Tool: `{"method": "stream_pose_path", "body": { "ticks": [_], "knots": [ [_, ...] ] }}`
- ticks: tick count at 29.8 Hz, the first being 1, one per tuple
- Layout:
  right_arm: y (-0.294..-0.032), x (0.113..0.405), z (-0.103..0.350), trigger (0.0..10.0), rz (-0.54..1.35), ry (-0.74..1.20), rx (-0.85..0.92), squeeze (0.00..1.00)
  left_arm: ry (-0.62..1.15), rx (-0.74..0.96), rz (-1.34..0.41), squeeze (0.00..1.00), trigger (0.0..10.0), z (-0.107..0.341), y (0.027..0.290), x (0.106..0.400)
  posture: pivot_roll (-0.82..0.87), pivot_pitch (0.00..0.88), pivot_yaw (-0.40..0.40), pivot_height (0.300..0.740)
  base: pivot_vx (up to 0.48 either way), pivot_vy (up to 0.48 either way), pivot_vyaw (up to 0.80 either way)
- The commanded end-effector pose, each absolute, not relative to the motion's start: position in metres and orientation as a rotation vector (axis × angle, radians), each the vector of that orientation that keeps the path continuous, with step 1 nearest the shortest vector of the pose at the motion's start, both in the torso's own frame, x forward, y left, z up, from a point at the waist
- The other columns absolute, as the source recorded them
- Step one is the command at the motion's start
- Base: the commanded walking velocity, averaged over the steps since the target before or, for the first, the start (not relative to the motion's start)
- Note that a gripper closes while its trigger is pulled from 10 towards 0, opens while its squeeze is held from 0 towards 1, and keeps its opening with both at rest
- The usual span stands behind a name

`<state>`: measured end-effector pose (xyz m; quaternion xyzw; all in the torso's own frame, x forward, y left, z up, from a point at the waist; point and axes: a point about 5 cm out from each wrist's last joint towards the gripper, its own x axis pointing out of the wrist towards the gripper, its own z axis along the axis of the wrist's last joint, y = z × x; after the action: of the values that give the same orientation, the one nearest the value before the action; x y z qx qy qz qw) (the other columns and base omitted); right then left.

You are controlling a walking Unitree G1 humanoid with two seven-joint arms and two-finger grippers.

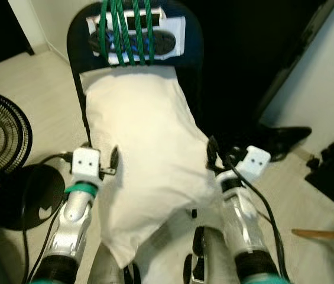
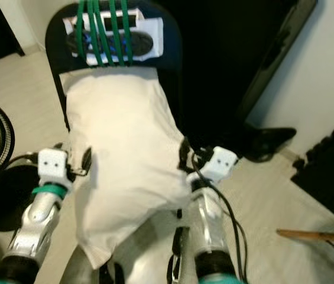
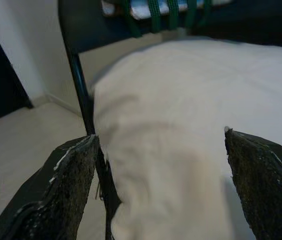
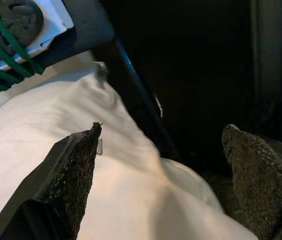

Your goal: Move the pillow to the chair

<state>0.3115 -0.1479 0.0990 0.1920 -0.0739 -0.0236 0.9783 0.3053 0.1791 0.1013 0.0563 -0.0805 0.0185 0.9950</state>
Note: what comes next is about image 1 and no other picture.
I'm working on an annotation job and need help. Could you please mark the black floor fan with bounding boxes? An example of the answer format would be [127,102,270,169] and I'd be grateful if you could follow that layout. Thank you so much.
[0,89,66,232]

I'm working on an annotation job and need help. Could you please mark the brown wooden stick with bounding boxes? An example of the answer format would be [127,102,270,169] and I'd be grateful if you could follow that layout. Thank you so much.
[291,228,334,242]

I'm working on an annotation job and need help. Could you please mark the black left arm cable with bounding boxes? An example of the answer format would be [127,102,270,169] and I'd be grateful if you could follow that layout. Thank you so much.
[21,152,76,284]

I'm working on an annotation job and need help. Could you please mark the black stand foot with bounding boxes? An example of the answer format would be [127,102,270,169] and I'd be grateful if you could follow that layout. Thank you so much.
[260,125,313,162]

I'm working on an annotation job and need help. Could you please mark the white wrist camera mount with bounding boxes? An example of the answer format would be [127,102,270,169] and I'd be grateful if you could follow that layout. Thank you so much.
[71,147,103,182]
[234,146,273,182]

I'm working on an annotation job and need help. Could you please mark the black chair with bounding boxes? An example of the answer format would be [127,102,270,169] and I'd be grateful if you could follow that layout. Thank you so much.
[66,0,206,150]

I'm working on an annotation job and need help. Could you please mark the tall black leaning panel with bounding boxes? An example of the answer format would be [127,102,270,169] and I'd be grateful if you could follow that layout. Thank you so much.
[254,0,334,122]

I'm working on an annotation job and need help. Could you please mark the green left wrist band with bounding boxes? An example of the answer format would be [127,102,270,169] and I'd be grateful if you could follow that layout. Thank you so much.
[64,182,99,196]

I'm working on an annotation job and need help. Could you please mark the grey robot lower body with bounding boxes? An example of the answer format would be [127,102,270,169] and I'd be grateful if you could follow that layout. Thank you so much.
[89,224,242,284]

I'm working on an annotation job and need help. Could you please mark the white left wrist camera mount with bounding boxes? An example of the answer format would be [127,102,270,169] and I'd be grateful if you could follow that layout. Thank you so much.
[71,147,103,182]

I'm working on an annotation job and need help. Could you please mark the white pillow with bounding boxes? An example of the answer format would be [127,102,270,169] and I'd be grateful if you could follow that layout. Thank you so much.
[80,64,227,269]

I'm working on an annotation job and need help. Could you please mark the white box strapped to chair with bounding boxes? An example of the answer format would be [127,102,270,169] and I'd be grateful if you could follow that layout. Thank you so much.
[86,8,187,66]

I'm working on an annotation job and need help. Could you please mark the green strap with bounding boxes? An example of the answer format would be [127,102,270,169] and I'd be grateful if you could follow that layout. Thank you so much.
[99,0,111,60]
[130,0,145,66]
[144,0,155,66]
[111,0,135,66]

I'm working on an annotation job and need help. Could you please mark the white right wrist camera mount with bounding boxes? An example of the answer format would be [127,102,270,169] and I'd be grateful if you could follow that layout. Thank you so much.
[234,146,273,182]

